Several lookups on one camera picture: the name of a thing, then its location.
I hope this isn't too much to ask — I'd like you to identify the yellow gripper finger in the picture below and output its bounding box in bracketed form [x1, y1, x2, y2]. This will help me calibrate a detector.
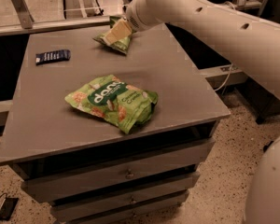
[103, 19, 133, 46]

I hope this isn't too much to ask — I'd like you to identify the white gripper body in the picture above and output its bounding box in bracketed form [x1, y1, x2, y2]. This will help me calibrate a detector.
[126, 0, 159, 32]

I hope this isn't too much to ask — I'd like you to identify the green jalapeno chip bag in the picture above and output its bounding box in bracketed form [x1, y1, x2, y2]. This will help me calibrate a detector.
[94, 16, 133, 55]

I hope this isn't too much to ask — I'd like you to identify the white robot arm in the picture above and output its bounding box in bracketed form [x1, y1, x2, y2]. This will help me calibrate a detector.
[104, 0, 280, 224]

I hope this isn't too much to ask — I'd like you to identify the green rice chip bag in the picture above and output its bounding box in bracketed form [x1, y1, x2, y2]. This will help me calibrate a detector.
[64, 75, 159, 133]

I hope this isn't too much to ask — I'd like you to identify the dark blue snack bar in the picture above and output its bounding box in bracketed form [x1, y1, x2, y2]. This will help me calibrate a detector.
[35, 49, 71, 65]

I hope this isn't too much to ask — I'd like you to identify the grey drawer cabinet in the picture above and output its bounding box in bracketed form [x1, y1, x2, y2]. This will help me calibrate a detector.
[0, 26, 229, 224]

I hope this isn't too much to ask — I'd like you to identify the middle grey drawer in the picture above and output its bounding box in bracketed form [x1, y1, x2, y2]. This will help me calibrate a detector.
[51, 166, 200, 222]

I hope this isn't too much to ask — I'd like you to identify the grey drawer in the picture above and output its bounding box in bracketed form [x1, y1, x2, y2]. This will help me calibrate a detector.
[21, 138, 215, 203]
[51, 166, 200, 222]
[66, 189, 189, 224]

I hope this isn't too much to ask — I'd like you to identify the bottom grey drawer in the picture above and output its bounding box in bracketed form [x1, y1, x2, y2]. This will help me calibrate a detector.
[66, 189, 189, 224]

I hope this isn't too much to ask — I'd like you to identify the top grey drawer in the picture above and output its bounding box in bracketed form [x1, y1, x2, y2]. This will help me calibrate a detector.
[21, 138, 215, 203]

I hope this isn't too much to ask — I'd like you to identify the black device on floor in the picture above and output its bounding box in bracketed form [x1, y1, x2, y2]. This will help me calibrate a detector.
[0, 198, 19, 221]

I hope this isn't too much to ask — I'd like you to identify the grey metal frame rail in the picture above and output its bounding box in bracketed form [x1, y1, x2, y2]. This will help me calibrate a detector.
[0, 0, 265, 38]

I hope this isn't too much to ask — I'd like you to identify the white hanging cable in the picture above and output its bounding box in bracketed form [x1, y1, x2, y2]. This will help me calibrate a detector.
[213, 1, 237, 92]

